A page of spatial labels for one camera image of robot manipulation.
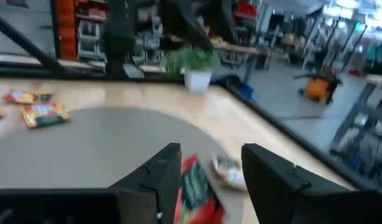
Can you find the orange wheeled stool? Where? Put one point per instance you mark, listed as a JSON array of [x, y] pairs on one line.
[[318, 88]]

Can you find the round grey placemat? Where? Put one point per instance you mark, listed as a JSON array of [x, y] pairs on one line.
[[85, 149]]

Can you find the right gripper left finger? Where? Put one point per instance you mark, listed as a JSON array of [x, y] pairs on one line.
[[153, 186]]

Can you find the orange shelf post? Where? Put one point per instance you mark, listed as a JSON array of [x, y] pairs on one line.
[[66, 28]]

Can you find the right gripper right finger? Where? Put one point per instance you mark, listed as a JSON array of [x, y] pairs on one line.
[[272, 186]]

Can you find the grey storage shelf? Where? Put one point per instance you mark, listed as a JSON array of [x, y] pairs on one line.
[[88, 40]]

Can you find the green plant in white pot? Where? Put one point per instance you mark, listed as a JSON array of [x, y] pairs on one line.
[[197, 81]]

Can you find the brown tea packet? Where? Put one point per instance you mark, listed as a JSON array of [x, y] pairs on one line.
[[230, 174]]

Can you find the red strawberry tea packet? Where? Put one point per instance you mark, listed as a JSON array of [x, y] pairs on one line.
[[197, 193]]

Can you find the blue plastic bin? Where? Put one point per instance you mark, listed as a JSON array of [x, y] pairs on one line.
[[247, 91]]

